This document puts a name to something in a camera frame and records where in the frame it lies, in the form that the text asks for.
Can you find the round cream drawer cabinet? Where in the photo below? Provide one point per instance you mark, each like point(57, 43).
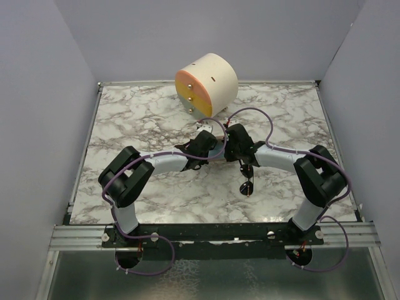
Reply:
point(206, 86)

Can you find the black sunglasses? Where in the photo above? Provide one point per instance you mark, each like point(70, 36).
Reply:
point(247, 187)

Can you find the aluminium front rail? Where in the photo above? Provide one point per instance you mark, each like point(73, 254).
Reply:
point(330, 235)

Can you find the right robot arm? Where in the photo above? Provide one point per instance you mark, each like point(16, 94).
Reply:
point(319, 175)

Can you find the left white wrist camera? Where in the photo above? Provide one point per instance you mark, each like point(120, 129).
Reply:
point(204, 126)

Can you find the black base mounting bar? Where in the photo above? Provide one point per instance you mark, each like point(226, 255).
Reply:
point(213, 241)

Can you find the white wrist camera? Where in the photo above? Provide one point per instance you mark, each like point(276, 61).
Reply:
point(204, 126)
point(232, 122)

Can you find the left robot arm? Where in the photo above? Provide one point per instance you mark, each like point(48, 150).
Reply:
point(124, 179)

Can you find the light blue cleaning cloth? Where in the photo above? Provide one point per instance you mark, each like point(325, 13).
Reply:
point(217, 153)

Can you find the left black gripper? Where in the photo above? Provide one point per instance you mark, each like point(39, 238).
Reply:
point(204, 161)

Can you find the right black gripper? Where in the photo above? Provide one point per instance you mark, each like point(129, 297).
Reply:
point(228, 157)

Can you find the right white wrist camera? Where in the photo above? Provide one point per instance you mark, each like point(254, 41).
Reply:
point(232, 122)

